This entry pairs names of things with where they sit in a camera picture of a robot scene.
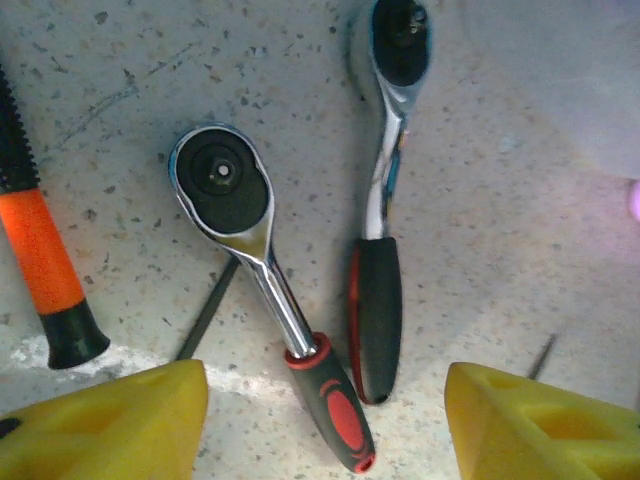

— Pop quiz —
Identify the yellow black handled file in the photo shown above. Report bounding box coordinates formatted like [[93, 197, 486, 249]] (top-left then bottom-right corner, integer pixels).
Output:
[[526, 332, 559, 381]]

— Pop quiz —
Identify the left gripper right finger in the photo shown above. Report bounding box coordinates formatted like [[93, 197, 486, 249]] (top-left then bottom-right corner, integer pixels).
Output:
[[444, 361, 640, 480]]

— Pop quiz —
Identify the chrome ratchet black grip handle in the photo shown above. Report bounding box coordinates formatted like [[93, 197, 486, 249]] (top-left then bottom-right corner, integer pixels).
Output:
[[347, 0, 435, 406]]

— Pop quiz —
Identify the chrome ratchet red oval handle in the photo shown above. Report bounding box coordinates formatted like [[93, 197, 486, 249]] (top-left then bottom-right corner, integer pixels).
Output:
[[167, 122, 377, 475]]

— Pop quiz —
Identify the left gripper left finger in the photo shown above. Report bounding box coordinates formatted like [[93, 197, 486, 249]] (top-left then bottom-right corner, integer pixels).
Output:
[[0, 358, 209, 480]]

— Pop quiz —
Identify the orange black screwdriver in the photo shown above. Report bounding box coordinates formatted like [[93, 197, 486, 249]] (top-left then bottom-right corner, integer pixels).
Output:
[[0, 62, 112, 371]]

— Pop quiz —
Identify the yellow-handled screwdriver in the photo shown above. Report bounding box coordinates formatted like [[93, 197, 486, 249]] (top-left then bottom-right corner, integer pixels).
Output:
[[173, 257, 242, 362]]

